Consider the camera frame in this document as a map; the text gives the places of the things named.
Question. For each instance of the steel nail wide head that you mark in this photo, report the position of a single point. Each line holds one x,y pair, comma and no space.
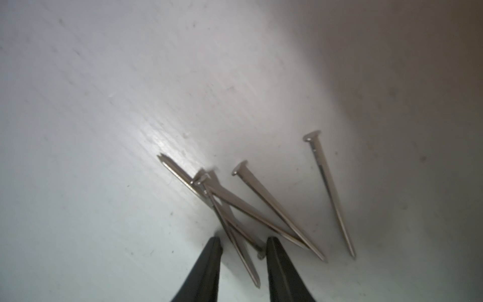
245,174

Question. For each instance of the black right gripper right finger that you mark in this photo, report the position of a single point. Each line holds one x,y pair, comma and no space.
285,283

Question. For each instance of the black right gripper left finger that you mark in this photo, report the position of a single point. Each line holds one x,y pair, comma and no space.
202,283

